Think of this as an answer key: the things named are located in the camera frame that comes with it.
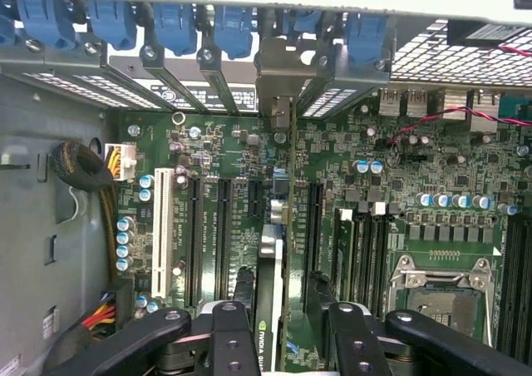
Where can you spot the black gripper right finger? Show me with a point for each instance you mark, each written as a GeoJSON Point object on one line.
{"type": "Point", "coordinates": [357, 342]}

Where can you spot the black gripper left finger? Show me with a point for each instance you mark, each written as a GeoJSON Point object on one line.
{"type": "Point", "coordinates": [232, 342]}

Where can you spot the CPU socket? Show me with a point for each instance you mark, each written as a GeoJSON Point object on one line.
{"type": "Point", "coordinates": [440, 309]}

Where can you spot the black PCIe expansion slot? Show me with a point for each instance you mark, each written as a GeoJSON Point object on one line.
{"type": "Point", "coordinates": [314, 230]}
{"type": "Point", "coordinates": [195, 243]}

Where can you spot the white PCI expansion slot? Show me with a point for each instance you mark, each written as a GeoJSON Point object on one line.
{"type": "Point", "coordinates": [162, 234]}

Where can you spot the short black expansion slot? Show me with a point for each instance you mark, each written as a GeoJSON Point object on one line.
{"type": "Point", "coordinates": [255, 201]}

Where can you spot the green motherboard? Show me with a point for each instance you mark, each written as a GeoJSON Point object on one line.
{"type": "Point", "coordinates": [324, 151]}

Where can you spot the white power connector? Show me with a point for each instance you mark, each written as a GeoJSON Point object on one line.
{"type": "Point", "coordinates": [126, 159]}

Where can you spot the open dark PC case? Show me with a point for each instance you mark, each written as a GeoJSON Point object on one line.
{"type": "Point", "coordinates": [33, 226]}

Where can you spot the silver USB port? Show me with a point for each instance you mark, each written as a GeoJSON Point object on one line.
{"type": "Point", "coordinates": [390, 103]}
{"type": "Point", "coordinates": [416, 103]}

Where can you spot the silver metal port housing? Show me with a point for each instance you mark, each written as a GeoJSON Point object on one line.
{"type": "Point", "coordinates": [455, 101]}
{"type": "Point", "coordinates": [485, 122]}

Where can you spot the teal port connector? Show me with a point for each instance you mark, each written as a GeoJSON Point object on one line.
{"type": "Point", "coordinates": [515, 105]}

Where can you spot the blue card retention clip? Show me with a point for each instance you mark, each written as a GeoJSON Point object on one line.
{"type": "Point", "coordinates": [6, 26]}
{"type": "Point", "coordinates": [233, 31]}
{"type": "Point", "coordinates": [45, 20]}
{"type": "Point", "coordinates": [174, 28]}
{"type": "Point", "coordinates": [112, 24]}
{"type": "Point", "coordinates": [303, 20]}
{"type": "Point", "coordinates": [365, 39]}

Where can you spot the black chassis speaker box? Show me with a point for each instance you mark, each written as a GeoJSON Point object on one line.
{"type": "Point", "coordinates": [490, 35]}

